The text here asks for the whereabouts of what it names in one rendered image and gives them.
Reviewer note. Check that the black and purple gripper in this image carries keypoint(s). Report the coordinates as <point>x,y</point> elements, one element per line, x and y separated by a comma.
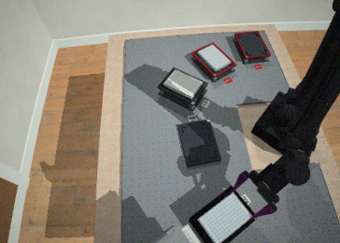
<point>270,198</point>

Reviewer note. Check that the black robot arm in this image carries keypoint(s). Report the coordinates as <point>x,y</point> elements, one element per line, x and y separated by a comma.
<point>316,94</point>

